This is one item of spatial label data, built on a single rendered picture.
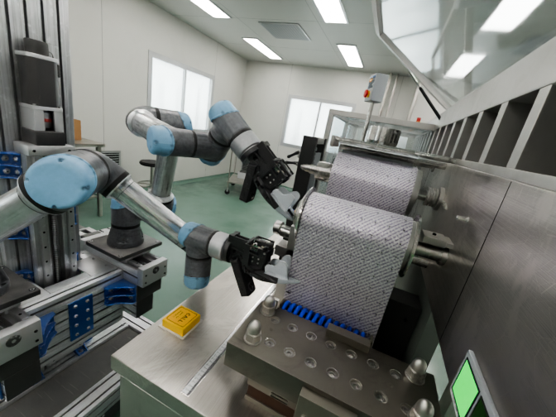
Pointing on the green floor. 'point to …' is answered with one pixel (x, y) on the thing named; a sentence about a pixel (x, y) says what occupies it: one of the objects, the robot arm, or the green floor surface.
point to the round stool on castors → (150, 171)
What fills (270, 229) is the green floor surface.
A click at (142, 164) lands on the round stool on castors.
